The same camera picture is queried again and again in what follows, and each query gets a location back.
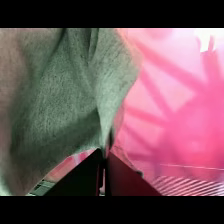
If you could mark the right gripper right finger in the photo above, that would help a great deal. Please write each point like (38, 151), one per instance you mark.
(125, 180)

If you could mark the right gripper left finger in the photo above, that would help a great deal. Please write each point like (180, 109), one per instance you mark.
(80, 178)

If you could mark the grey garment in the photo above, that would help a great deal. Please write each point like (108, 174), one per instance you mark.
(60, 100)

